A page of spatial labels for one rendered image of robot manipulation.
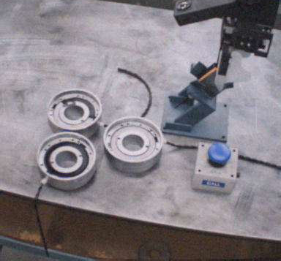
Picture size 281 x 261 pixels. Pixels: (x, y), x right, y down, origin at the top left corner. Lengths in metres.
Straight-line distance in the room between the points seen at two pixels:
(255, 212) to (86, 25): 0.60
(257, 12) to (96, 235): 0.60
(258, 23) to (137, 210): 0.37
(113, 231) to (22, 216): 0.21
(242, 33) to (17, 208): 0.65
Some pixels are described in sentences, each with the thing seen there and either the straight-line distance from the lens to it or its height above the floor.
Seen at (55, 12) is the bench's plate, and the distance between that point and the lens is 1.24.
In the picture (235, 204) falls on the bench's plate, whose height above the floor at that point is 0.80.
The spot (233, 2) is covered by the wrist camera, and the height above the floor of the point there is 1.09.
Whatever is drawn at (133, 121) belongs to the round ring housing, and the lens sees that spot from 0.92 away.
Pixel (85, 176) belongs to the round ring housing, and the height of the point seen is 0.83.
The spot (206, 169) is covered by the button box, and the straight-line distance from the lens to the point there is 0.85.
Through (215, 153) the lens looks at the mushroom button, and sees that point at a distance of 0.84.
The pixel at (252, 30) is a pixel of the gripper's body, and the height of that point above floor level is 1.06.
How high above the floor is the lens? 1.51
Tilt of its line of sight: 46 degrees down
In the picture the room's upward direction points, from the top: 8 degrees clockwise
